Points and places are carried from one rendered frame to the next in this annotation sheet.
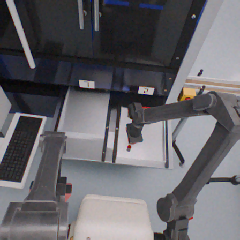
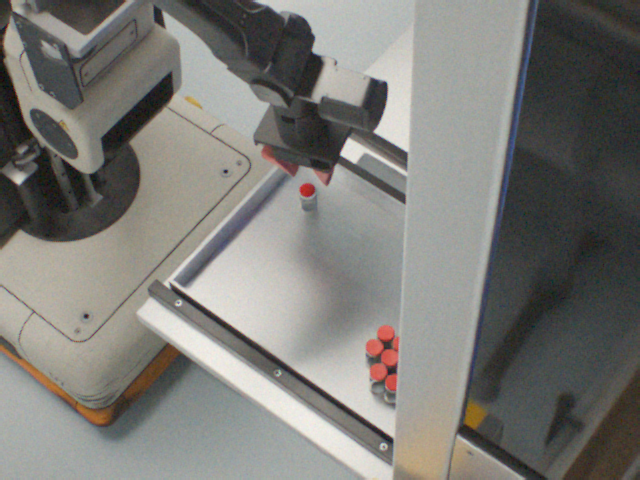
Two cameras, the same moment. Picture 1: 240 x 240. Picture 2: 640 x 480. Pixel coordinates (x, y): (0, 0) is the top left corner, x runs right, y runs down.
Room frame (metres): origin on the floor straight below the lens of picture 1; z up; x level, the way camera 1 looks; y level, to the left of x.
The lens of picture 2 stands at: (1.09, -0.65, 2.13)
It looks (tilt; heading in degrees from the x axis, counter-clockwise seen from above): 59 degrees down; 133
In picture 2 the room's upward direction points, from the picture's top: 4 degrees counter-clockwise
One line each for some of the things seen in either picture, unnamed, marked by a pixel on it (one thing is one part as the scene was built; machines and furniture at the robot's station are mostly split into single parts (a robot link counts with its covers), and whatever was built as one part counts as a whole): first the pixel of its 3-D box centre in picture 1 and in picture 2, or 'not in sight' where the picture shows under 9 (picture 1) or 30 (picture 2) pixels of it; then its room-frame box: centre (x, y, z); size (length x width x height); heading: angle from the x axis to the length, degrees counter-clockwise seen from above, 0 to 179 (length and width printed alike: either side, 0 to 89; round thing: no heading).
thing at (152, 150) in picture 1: (142, 132); (344, 285); (0.64, -0.13, 0.90); 0.34 x 0.26 x 0.04; 2
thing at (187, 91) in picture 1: (187, 94); not in sight; (0.89, -0.37, 0.99); 0.08 x 0.07 x 0.07; 2
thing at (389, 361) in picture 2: not in sight; (417, 331); (0.75, -0.13, 0.90); 0.18 x 0.02 x 0.05; 92
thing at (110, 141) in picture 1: (111, 134); (402, 172); (0.60, 0.04, 0.91); 0.14 x 0.03 x 0.06; 3
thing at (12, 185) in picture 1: (12, 146); not in sight; (0.49, 0.59, 0.79); 0.45 x 0.28 x 0.03; 0
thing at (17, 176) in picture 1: (20, 145); not in sight; (0.49, 0.54, 0.82); 0.40 x 0.14 x 0.02; 0
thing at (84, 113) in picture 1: (85, 109); not in sight; (0.75, 0.21, 0.90); 0.34 x 0.26 x 0.04; 2
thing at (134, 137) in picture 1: (135, 130); (301, 118); (0.54, -0.08, 1.09); 0.10 x 0.07 x 0.07; 17
